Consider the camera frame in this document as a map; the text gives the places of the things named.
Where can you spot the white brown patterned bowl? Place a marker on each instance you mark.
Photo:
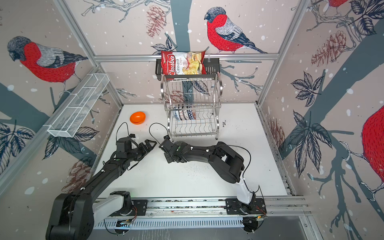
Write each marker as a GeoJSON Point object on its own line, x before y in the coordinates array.
{"type": "Point", "coordinates": [186, 115]}

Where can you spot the white wire mesh shelf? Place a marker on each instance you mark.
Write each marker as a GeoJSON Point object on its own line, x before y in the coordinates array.
{"type": "Point", "coordinates": [81, 102]}

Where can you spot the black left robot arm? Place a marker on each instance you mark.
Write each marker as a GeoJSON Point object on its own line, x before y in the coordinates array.
{"type": "Point", "coordinates": [75, 214]}

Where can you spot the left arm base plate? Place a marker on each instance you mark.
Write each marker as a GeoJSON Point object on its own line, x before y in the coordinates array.
{"type": "Point", "coordinates": [138, 208]}

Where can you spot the aluminium mounting rail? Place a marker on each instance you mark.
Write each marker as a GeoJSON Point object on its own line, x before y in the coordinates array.
{"type": "Point", "coordinates": [162, 208]}

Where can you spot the stainless steel dish rack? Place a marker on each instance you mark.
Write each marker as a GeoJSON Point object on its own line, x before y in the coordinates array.
{"type": "Point", "coordinates": [201, 93]}

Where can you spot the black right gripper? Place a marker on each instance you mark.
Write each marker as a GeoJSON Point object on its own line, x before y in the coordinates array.
{"type": "Point", "coordinates": [168, 159]}

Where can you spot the blue geometric upturned bowl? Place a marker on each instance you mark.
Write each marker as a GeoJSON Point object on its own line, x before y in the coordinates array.
{"type": "Point", "coordinates": [181, 115]}

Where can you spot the black wall basket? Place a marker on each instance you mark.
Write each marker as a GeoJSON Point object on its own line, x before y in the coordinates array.
{"type": "Point", "coordinates": [212, 66]}

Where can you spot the red patterned ceramic bowl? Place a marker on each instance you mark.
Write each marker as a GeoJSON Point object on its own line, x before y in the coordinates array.
{"type": "Point", "coordinates": [192, 114]}

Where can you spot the orange plastic bowl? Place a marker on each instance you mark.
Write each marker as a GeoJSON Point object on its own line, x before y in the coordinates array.
{"type": "Point", "coordinates": [138, 118]}

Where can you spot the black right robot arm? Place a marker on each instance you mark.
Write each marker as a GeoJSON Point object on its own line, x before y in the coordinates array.
{"type": "Point", "coordinates": [226, 162]}

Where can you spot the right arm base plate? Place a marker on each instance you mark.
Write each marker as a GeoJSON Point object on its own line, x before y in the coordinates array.
{"type": "Point", "coordinates": [257, 206]}

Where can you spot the blue floral ceramic bowl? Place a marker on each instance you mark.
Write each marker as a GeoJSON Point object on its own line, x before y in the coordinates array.
{"type": "Point", "coordinates": [176, 115]}

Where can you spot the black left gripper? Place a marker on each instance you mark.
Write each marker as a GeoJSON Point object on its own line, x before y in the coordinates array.
{"type": "Point", "coordinates": [148, 145]}

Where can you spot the red cassava chips bag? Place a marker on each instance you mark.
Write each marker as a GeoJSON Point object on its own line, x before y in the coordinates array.
{"type": "Point", "coordinates": [182, 63]}

